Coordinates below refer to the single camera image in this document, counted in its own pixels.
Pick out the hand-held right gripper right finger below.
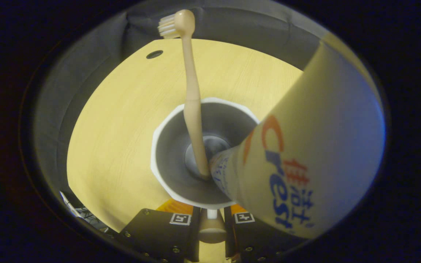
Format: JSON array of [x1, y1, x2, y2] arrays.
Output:
[[224, 205, 295, 262]]

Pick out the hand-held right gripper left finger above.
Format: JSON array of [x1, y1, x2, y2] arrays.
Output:
[[119, 199, 201, 263]]

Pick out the white cup with wooden handle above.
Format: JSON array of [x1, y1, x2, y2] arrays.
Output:
[[150, 97, 260, 244]]

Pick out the white toothpaste tube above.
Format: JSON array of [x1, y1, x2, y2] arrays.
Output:
[[209, 31, 386, 240]]

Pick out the beige toothbrush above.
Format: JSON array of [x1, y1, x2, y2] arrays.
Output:
[[158, 9, 211, 179]]

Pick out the light wooden desktop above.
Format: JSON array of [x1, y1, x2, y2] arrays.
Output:
[[66, 38, 306, 263]]

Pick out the person's patterned clothing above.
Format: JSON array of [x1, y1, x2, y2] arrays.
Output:
[[60, 190, 109, 232]]

